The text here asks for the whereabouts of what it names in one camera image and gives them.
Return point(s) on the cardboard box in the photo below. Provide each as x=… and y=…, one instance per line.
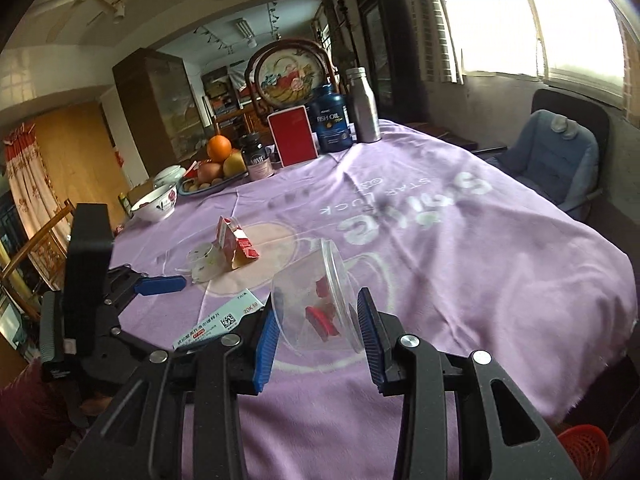
x=141, y=191

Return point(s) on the red white box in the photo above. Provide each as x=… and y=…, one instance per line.
x=294, y=137

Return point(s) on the blue cushioned chair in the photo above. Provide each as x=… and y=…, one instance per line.
x=550, y=160

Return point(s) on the round framed embroidery screen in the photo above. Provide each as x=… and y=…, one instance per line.
x=287, y=75

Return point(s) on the white lidded ceramic jar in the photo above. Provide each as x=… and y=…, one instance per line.
x=170, y=176

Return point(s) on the silver metal bottle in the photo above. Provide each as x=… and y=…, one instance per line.
x=364, y=105

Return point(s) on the glass door wooden cabinet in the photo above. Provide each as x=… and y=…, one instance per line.
x=155, y=110

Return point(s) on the white floral bowl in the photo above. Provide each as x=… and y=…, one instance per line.
x=157, y=205

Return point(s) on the blue supplement bottle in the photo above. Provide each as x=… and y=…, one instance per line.
x=330, y=122

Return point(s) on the dark wooden stand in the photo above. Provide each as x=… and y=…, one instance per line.
x=342, y=30

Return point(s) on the carved wooden chair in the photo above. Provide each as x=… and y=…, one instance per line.
x=235, y=122
x=35, y=260

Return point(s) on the red floral curtain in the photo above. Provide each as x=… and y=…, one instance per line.
x=30, y=185

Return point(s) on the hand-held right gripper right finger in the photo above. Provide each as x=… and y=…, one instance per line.
x=371, y=340

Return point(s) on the white blue medicine box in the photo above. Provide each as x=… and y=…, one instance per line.
x=220, y=322

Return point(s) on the track light rail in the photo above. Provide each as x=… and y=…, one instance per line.
x=215, y=40
x=273, y=20

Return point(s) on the red white small carton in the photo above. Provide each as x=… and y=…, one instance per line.
x=235, y=242

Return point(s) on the pile of brown small fruits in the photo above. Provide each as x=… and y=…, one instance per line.
x=200, y=186

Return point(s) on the dark supplement bottle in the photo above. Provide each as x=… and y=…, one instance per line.
x=257, y=157

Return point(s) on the fluorescent ceiling lamp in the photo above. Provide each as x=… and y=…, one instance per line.
x=246, y=32

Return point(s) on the yellow spray can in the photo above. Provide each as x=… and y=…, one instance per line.
x=124, y=204

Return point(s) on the dark wooden tall cabinet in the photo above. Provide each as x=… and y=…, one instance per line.
x=385, y=40

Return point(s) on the person's left forearm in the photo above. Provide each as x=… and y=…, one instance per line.
x=35, y=425

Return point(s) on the red plastic basket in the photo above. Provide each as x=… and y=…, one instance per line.
x=585, y=447

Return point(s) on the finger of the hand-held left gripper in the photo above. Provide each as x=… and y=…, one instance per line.
x=120, y=340
x=162, y=286

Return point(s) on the purple printed tablecloth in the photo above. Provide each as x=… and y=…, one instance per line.
x=450, y=240

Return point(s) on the red plastic cap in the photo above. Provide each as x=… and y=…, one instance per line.
x=322, y=324

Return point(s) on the small clear plastic cup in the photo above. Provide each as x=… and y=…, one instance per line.
x=205, y=262

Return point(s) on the blue rimmed fruit plate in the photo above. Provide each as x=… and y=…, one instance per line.
x=235, y=182

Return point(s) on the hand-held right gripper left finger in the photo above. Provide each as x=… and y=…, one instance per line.
x=265, y=345

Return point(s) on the orange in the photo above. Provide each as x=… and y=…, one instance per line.
x=219, y=148

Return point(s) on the red apple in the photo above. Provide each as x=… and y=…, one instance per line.
x=210, y=172

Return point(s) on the clear plastic container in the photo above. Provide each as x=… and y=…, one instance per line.
x=310, y=280

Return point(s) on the yellow pear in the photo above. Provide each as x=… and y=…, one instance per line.
x=235, y=165

